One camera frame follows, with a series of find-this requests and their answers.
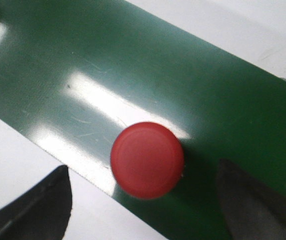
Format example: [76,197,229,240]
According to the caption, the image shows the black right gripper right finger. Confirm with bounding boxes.
[216,159,286,240]

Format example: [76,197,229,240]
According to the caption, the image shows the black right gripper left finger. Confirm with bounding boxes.
[0,165,72,240]

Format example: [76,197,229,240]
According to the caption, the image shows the red mushroom push button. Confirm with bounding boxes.
[110,122,185,200]

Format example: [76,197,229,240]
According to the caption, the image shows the green conveyor belt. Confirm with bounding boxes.
[0,0,286,240]

